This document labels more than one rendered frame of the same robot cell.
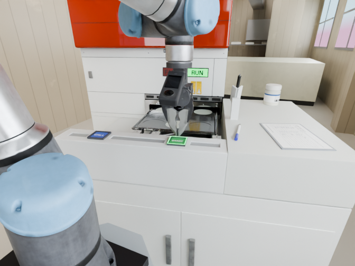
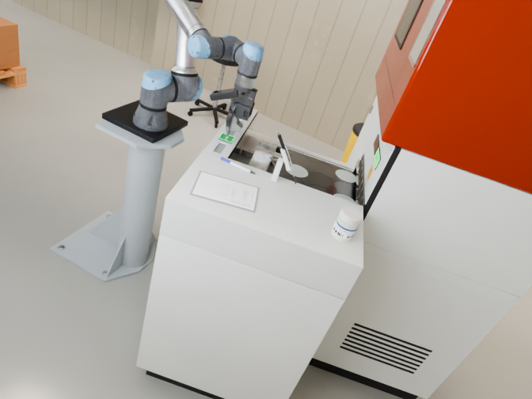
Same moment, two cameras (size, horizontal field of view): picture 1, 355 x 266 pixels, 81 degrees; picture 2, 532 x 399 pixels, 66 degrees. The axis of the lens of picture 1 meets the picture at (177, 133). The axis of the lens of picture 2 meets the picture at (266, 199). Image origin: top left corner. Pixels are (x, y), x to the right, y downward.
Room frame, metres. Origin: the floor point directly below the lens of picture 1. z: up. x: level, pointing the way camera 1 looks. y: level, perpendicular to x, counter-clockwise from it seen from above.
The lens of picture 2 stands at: (0.58, -1.49, 1.71)
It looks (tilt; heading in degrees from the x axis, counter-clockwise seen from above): 33 degrees down; 81
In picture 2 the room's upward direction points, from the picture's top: 19 degrees clockwise
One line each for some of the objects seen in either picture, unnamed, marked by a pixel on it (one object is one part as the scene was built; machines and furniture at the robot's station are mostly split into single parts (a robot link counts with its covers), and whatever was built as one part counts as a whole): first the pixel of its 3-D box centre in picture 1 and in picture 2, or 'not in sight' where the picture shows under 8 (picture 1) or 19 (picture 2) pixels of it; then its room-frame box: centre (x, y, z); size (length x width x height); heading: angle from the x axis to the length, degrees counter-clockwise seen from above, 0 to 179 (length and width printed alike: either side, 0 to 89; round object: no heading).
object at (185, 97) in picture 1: (179, 84); (241, 101); (0.61, -0.01, 1.13); 0.09 x 0.08 x 0.12; 170
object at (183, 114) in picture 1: (184, 120); (233, 127); (0.60, -0.02, 1.03); 0.06 x 0.03 x 0.09; 170
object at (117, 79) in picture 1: (151, 85); (370, 149); (1.20, 0.15, 1.02); 0.81 x 0.03 x 0.40; 80
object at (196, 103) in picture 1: (181, 108); (355, 191); (1.16, -0.03, 0.89); 0.44 x 0.02 x 0.10; 80
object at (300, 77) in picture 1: (261, 76); not in sight; (5.75, -2.26, 0.44); 2.35 x 2.00 x 0.89; 68
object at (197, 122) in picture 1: (180, 117); (321, 180); (1.00, -0.01, 0.90); 0.34 x 0.34 x 0.01; 80
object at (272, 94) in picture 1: (272, 94); (346, 224); (1.01, -0.46, 1.01); 0.07 x 0.07 x 0.10
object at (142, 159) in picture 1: (140, 158); (230, 142); (0.60, 0.12, 0.89); 0.55 x 0.09 x 0.14; 80
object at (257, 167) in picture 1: (266, 135); (268, 218); (0.79, -0.37, 0.89); 0.62 x 0.35 x 0.14; 170
